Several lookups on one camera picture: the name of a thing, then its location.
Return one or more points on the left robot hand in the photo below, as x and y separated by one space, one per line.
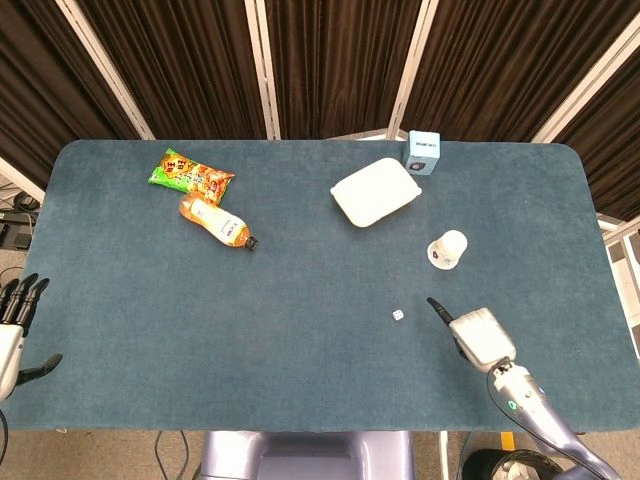
11 340

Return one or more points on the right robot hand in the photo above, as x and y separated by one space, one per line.
482 337

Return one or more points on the small white die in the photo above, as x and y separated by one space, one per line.
398 315

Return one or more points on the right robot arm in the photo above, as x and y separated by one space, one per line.
537 415

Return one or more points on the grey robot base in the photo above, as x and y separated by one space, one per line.
307 455

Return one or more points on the white paper cup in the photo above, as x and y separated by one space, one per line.
448 248

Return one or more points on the black round bin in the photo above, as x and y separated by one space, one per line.
512 465

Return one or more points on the white shelf rack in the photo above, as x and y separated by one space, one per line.
622 270

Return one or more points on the blue table cloth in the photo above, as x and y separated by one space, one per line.
310 310

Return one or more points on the white plastic lunch box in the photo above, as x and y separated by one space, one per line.
376 191

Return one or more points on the light blue carton box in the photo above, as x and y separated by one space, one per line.
422 152

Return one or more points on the orange drink bottle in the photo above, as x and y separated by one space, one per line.
217 222

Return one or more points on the green orange snack bag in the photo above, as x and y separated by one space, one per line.
192 177

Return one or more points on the dark pleated screen partition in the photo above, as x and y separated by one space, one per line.
330 60

